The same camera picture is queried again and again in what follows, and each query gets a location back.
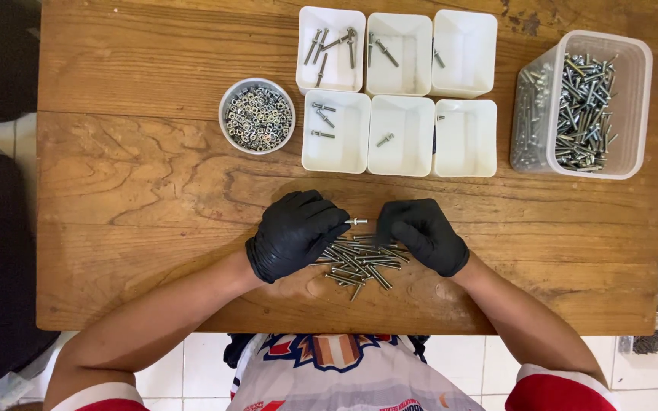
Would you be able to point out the pile of loose silver bolts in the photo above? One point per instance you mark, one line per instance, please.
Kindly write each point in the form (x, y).
(360, 262)

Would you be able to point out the long silver bolt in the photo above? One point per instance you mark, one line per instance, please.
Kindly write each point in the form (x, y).
(386, 52)
(370, 48)

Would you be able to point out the clear plastic tub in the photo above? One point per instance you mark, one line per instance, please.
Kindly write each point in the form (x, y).
(631, 114)

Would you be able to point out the group of long sorted bolts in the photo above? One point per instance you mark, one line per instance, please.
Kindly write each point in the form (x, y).
(321, 47)

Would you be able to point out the heap of silver nuts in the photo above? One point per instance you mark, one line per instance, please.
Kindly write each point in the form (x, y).
(259, 118)

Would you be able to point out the person's right fingers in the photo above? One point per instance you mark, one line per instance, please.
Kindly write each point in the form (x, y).
(397, 222)

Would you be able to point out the heap of mixed silver bolts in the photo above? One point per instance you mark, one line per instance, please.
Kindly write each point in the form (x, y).
(583, 114)

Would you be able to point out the medium silver bolt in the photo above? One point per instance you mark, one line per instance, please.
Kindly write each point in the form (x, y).
(324, 107)
(323, 134)
(325, 118)

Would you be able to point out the person's right hand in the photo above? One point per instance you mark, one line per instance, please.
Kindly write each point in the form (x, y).
(429, 240)

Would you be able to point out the white plastic sorting bin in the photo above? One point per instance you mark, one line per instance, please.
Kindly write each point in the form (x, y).
(406, 154)
(337, 74)
(406, 77)
(466, 51)
(346, 148)
(469, 148)

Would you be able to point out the person's left fingers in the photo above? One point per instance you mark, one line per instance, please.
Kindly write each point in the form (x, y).
(326, 217)

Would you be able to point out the short silver bolt with nut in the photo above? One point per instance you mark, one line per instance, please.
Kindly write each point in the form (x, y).
(358, 221)

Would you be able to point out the person's white printed shirt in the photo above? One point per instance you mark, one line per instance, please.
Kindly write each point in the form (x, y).
(352, 377)

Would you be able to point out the round white bowl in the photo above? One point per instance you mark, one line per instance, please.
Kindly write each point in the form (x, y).
(223, 123)

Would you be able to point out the person's left hand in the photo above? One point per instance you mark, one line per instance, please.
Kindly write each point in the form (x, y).
(292, 237)

